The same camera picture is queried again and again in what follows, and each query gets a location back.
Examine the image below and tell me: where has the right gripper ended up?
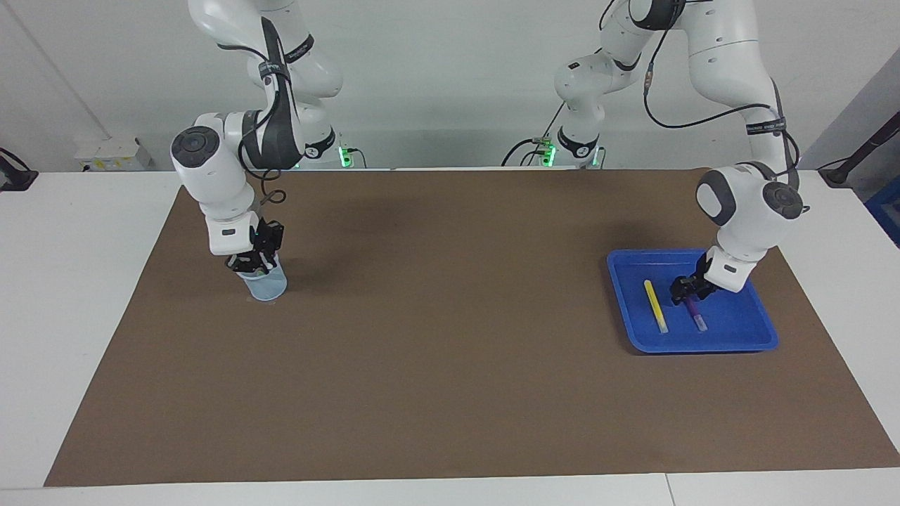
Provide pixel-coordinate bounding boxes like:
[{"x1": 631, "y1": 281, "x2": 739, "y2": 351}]
[{"x1": 225, "y1": 219, "x2": 285, "y2": 275}]

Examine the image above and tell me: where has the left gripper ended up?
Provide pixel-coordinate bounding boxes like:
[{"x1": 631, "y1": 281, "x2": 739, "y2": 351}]
[{"x1": 669, "y1": 251, "x2": 719, "y2": 306}]

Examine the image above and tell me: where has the blue plastic tray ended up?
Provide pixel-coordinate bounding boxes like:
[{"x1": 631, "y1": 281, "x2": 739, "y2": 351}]
[{"x1": 606, "y1": 248, "x2": 780, "y2": 354}]

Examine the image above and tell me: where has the clear light blue cup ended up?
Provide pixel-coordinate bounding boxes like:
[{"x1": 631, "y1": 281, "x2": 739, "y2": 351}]
[{"x1": 236, "y1": 256, "x2": 288, "y2": 302}]

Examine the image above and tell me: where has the yellow pen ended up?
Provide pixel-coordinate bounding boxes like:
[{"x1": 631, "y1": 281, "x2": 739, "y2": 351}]
[{"x1": 643, "y1": 279, "x2": 669, "y2": 335}]

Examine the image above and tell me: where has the blue box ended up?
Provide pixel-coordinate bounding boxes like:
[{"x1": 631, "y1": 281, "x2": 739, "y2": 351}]
[{"x1": 864, "y1": 193, "x2": 900, "y2": 248}]

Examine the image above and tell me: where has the black stand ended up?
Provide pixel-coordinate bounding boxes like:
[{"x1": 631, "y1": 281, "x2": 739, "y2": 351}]
[
  {"x1": 818, "y1": 111, "x2": 900, "y2": 188},
  {"x1": 0, "y1": 147, "x2": 40, "y2": 193}
]

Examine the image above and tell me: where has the black cable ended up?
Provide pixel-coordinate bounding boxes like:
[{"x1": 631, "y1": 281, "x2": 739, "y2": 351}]
[
  {"x1": 238, "y1": 60, "x2": 288, "y2": 207},
  {"x1": 641, "y1": 0, "x2": 803, "y2": 192},
  {"x1": 500, "y1": 98, "x2": 567, "y2": 168}
]

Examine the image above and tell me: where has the white wall box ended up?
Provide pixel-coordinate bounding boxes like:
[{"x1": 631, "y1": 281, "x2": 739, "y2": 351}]
[{"x1": 73, "y1": 136, "x2": 153, "y2": 172}]

